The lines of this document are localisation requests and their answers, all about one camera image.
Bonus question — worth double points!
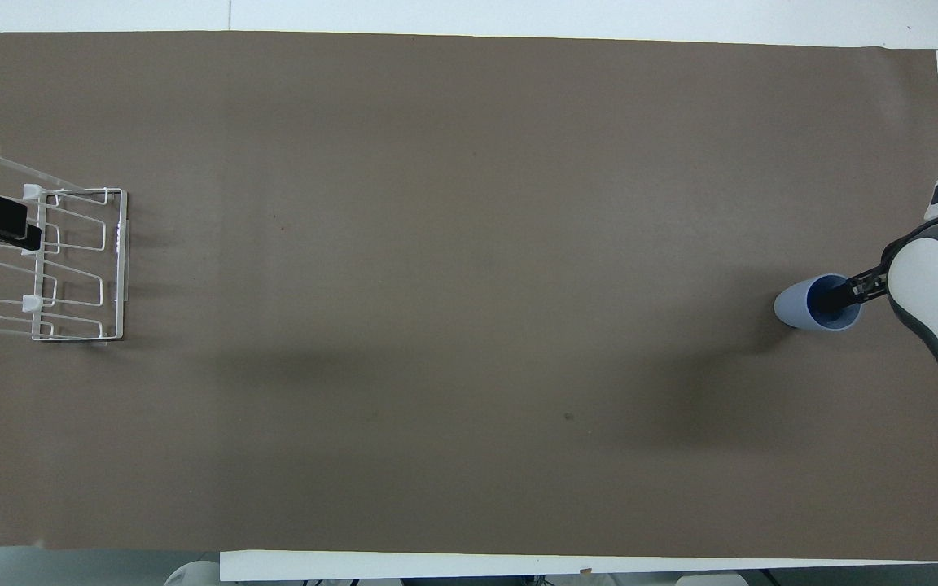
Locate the blue plastic cup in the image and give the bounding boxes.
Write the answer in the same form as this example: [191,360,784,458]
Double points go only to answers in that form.
[774,274,863,333]

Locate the white wire cup holder rack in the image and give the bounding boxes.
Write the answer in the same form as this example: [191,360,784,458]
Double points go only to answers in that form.
[0,143,129,346]

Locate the black cable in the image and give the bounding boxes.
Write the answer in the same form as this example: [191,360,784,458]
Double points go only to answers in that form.
[877,210,938,276]

